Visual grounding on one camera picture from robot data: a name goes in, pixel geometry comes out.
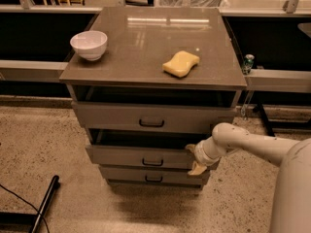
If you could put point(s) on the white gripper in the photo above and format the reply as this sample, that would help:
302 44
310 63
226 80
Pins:
201 155

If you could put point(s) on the grey drawer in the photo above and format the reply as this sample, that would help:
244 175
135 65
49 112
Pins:
160 176
155 118
143 149

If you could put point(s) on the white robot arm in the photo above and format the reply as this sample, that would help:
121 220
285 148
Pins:
291 210

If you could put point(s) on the grey bottom drawer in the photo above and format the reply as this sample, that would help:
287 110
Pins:
160 176

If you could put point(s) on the grey drawer cabinet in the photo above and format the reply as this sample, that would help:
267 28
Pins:
168 95

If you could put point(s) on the grey top drawer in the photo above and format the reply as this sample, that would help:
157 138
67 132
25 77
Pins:
155 118

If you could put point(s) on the black stand leg with wheels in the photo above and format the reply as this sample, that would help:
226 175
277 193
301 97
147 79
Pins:
264 118

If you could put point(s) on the yellow sponge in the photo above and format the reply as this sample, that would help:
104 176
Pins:
180 64

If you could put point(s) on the green soda can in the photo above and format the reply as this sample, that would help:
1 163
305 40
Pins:
248 63

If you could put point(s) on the black pole on floor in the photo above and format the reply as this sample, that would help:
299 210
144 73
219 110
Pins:
41 212

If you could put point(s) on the white bowl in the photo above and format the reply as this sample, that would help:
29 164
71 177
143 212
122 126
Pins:
89 45

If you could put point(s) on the grey metal rail frame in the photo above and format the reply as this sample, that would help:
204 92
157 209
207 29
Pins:
32 70

